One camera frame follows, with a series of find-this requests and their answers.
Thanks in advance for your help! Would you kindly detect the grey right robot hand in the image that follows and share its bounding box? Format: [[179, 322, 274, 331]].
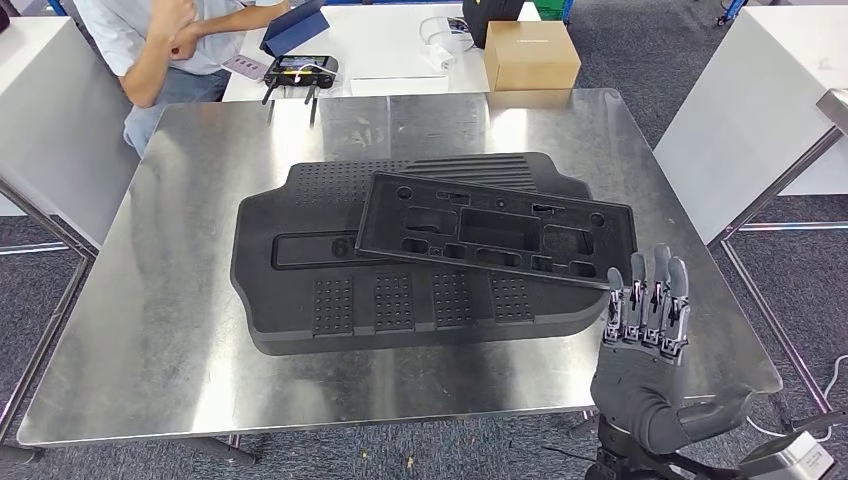
[[589, 243, 757, 457]]

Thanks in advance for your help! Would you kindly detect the black plastic plate frame part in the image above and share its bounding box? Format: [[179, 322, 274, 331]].
[[354, 170, 639, 291]]

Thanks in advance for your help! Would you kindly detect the stainless steel table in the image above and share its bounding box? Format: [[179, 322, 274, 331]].
[[0, 175, 99, 465], [705, 87, 848, 432], [16, 87, 784, 465]]

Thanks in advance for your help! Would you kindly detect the brown cardboard box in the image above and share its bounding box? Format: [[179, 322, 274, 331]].
[[483, 19, 583, 93]]

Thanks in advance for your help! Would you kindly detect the black foam engine cover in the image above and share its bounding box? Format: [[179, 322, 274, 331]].
[[229, 150, 614, 358]]

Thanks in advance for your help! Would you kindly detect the white charger block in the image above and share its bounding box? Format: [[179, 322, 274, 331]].
[[423, 42, 457, 73]]

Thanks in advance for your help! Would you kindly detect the white flat sheet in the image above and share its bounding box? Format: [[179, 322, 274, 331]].
[[349, 74, 450, 98]]

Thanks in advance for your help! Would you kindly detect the green plastic crate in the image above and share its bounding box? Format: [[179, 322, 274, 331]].
[[533, 0, 576, 22]]

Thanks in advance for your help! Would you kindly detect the black object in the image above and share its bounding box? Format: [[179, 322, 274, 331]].
[[461, 0, 526, 50]]

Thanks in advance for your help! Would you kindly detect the white table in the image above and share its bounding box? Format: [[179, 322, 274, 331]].
[[221, 1, 543, 103]]

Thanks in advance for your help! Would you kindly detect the black remote controller with antennas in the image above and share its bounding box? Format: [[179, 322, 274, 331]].
[[261, 54, 340, 128]]

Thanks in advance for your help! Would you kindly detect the dark blue tablet case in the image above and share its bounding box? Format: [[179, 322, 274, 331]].
[[259, 0, 331, 59]]

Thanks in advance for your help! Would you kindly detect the lilac smartphone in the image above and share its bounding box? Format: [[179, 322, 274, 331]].
[[221, 54, 270, 82]]

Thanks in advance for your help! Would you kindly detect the seated person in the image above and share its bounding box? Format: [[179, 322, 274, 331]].
[[72, 0, 293, 159]]

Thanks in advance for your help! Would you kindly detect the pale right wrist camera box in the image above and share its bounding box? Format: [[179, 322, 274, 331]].
[[738, 430, 836, 480]]

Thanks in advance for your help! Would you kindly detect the white power cable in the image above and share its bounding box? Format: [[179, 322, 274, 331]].
[[745, 354, 848, 444]]

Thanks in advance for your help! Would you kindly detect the blue frame leg with caster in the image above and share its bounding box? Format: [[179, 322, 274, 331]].
[[715, 0, 751, 28]]

